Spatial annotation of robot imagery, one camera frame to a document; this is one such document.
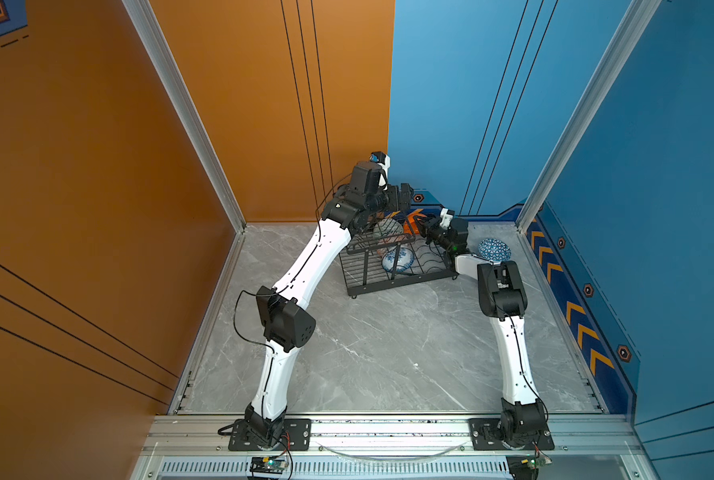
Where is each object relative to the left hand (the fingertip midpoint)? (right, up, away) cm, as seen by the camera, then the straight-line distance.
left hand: (400, 187), depth 81 cm
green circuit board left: (-33, -69, -10) cm, 77 cm away
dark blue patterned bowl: (+38, -17, +28) cm, 51 cm away
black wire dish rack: (-11, -19, +3) cm, 22 cm away
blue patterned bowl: (+5, -20, +25) cm, 33 cm away
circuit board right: (+28, -68, -11) cm, 75 cm away
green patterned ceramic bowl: (-2, -9, +22) cm, 24 cm away
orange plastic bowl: (+7, -8, +26) cm, 28 cm away
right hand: (+7, -6, +26) cm, 27 cm away
